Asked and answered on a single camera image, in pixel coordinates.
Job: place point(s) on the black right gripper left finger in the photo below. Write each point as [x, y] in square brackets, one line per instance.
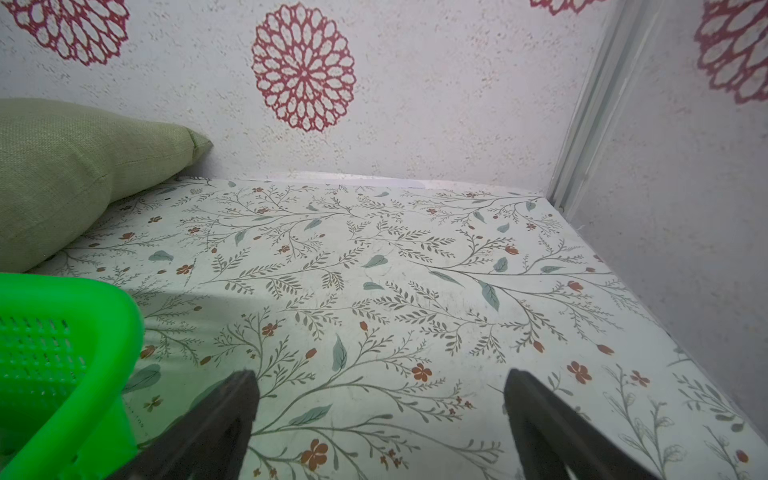
[209, 442]

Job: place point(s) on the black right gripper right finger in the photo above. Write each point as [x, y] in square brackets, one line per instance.
[554, 442]

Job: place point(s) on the green plastic basket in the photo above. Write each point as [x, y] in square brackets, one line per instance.
[68, 348]

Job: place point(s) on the green pillow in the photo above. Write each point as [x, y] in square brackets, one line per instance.
[63, 164]

